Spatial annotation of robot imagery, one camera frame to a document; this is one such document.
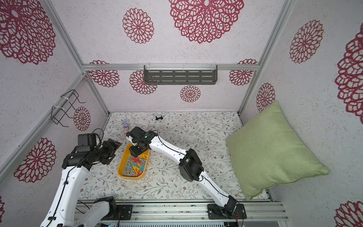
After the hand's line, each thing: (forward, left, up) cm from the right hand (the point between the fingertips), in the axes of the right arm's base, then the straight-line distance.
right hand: (132, 150), depth 86 cm
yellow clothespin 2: (-8, -2, -8) cm, 12 cm away
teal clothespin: (-7, -5, -8) cm, 12 cm away
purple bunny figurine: (+25, +13, -7) cm, 29 cm away
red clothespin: (-11, -4, -9) cm, 15 cm away
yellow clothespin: (0, -5, -7) cm, 9 cm away
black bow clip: (+36, -9, -10) cm, 38 cm away
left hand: (-4, +3, +10) cm, 11 cm away
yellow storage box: (0, +6, -7) cm, 9 cm away
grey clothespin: (-11, +2, -7) cm, 13 cm away
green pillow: (-7, -73, +14) cm, 74 cm away
